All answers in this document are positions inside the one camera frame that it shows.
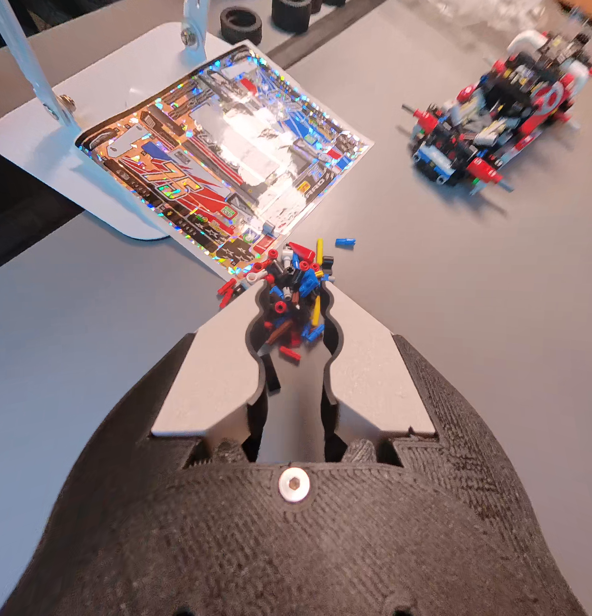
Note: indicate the white metal book stand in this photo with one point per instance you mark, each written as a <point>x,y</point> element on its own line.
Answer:
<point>45,125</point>

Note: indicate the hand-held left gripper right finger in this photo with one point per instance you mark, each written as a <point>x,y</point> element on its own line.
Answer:
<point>378,380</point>

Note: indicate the partly built lego car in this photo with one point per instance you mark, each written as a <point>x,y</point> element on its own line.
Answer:
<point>503,115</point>

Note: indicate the black rubber toy tire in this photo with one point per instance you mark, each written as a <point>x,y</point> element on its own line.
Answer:
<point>291,14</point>
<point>241,25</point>
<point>318,5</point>

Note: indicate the empty clear plastic bags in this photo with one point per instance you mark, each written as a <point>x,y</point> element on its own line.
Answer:
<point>469,9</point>

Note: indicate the pile of colourful lego pieces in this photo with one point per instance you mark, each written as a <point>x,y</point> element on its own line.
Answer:
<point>296,284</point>

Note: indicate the holographic sticker sheet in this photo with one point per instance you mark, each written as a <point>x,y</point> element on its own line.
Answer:
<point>219,154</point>

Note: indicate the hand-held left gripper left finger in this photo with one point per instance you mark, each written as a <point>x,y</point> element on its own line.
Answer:
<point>214,375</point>

